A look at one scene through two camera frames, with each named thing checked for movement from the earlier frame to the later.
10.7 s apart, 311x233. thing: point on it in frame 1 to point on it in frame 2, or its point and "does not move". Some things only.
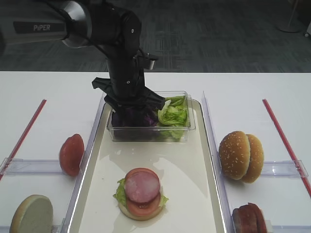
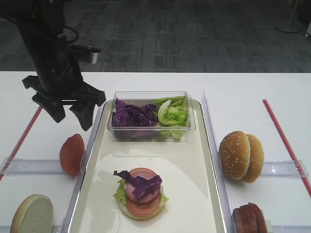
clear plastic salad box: [171, 122] does not move
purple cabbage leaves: [134, 117] does not move
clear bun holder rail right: [288, 169] does not move
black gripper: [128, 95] to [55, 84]
